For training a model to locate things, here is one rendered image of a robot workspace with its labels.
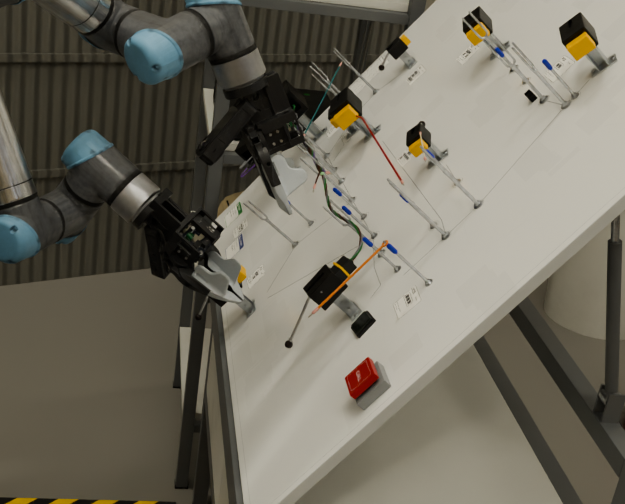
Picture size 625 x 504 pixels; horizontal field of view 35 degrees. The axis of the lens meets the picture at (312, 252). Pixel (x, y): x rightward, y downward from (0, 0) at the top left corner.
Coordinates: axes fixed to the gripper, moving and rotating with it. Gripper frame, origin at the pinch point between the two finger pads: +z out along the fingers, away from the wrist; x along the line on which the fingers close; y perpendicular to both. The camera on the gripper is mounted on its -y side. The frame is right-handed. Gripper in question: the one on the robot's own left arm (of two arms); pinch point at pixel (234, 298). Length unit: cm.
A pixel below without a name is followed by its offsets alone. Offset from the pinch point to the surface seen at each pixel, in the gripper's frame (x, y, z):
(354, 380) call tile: -7.5, 15.0, 20.9
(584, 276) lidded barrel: 228, -131, 107
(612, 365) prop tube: 24, 23, 53
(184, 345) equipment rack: 80, -144, 2
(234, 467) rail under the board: -15.1, -14.0, 18.8
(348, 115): 59, -6, -7
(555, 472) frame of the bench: 25, -6, 67
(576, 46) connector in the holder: 42, 50, 12
